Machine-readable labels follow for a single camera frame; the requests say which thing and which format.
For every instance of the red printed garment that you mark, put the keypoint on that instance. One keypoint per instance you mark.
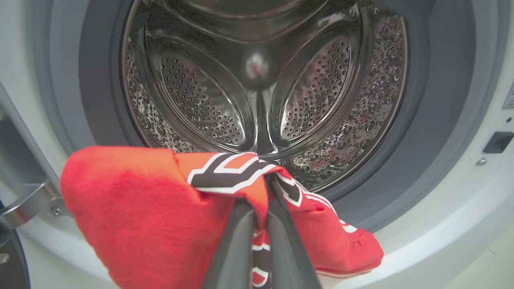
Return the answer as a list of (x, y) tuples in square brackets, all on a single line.
[(140, 208)]

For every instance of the round glass washing machine door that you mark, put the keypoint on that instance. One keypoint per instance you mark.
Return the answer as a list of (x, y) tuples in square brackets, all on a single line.
[(28, 200)]

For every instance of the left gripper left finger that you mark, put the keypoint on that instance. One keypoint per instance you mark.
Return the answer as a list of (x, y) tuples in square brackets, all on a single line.
[(235, 249)]

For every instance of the grey warning label sticker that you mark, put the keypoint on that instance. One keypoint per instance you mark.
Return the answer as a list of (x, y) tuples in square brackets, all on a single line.
[(509, 96)]

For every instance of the white washing machine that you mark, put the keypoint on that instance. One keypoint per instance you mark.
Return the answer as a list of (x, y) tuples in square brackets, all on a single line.
[(441, 224)]

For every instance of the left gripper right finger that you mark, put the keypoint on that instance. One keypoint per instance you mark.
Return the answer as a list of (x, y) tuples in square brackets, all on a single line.
[(289, 249)]

